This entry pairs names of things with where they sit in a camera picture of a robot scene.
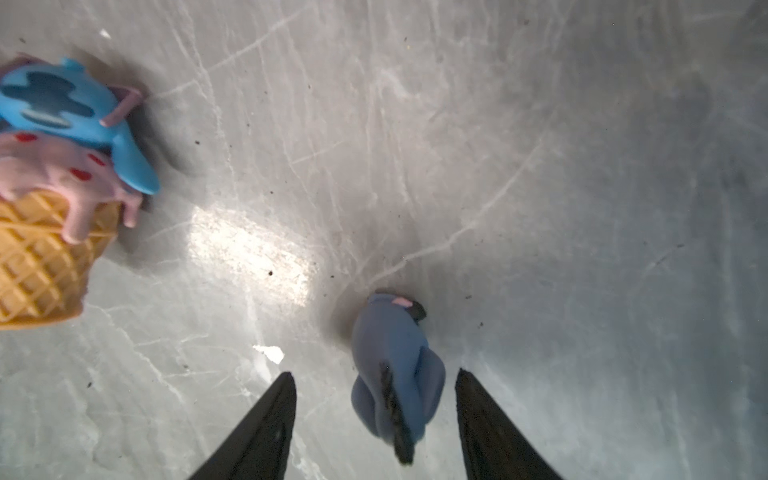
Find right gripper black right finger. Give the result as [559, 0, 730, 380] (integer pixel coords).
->
[455, 369, 561, 480]

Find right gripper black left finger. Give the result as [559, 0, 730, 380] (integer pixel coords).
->
[191, 372, 297, 480]

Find blue grey eeyore toy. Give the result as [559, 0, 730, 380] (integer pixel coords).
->
[351, 293, 446, 465]

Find ice cream cone toy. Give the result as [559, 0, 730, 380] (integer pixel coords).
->
[1, 54, 160, 330]

